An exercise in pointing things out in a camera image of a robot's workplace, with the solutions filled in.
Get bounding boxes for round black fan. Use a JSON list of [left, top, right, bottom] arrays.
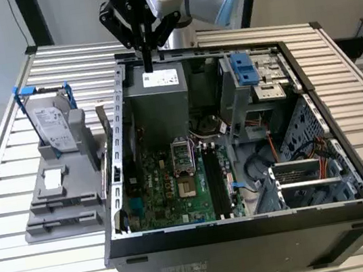
[[194, 112, 224, 138]]

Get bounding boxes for grey power supply unit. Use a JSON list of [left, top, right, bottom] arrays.
[[119, 58, 197, 151]]

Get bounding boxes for small black box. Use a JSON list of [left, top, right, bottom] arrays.
[[333, 34, 363, 64]]

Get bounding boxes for silver CPU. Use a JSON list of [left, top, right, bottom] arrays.
[[41, 168, 65, 191]]

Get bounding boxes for metal socket cover frame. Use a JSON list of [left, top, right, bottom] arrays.
[[168, 134, 197, 179]]

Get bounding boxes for blue plastic drive latch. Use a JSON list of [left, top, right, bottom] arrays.
[[228, 49, 261, 89]]

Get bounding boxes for grey parts rack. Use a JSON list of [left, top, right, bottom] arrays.
[[7, 104, 128, 244]]

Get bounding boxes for graphics card metal bracket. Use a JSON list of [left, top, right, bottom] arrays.
[[89, 102, 124, 203]]

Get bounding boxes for thin wire locking lever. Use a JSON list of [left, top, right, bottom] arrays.
[[187, 137, 199, 175]]

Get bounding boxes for black open PC case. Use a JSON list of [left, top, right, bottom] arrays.
[[73, 14, 363, 272]]

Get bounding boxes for white purple wire bundle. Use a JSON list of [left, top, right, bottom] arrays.
[[187, 124, 235, 149]]

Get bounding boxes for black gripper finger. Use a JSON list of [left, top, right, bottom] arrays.
[[141, 11, 190, 74], [96, 0, 150, 80]]

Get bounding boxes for red yellow wire bundle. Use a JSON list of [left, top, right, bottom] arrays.
[[312, 135, 335, 181]]

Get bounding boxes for orange wire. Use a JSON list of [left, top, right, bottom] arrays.
[[265, 130, 279, 165]]

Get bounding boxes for CPU socket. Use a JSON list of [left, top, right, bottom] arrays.
[[174, 172, 200, 201]]

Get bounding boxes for perforated metal disk bay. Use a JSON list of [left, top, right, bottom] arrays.
[[240, 86, 363, 215]]

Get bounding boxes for blue expansion slot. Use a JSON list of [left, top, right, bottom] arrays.
[[129, 197, 147, 217]]

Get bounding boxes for black RAM slot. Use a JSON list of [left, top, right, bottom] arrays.
[[209, 141, 231, 220], [200, 142, 222, 221], [205, 141, 226, 220]]

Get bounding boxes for black looped wire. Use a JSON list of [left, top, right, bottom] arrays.
[[240, 149, 275, 191]]

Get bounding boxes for blue disk carrier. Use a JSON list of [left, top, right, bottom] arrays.
[[11, 77, 84, 164]]

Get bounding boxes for green motherboard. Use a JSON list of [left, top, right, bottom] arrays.
[[114, 114, 249, 235]]

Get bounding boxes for black expansion slot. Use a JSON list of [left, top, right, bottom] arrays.
[[121, 149, 147, 199]]

